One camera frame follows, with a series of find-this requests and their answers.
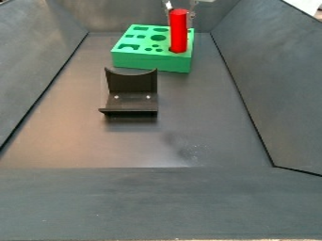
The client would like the red hexagon block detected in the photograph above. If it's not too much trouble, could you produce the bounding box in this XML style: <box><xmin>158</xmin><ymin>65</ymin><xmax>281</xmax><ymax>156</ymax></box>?
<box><xmin>169</xmin><ymin>8</ymin><xmax>187</xmax><ymax>53</ymax></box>

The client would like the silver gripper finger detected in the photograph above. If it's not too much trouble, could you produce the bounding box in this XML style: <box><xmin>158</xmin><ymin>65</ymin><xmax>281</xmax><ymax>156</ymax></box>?
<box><xmin>162</xmin><ymin>0</ymin><xmax>174</xmax><ymax>11</ymax></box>
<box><xmin>187</xmin><ymin>0</ymin><xmax>199</xmax><ymax>28</ymax></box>

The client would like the black cradle stand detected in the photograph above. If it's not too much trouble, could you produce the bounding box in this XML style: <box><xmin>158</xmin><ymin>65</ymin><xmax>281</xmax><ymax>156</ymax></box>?
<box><xmin>99</xmin><ymin>69</ymin><xmax>159</xmax><ymax>115</ymax></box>

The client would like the green shape sorting board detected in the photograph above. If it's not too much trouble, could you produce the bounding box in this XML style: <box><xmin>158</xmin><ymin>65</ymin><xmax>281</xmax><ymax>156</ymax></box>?
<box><xmin>111</xmin><ymin>24</ymin><xmax>194</xmax><ymax>73</ymax></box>

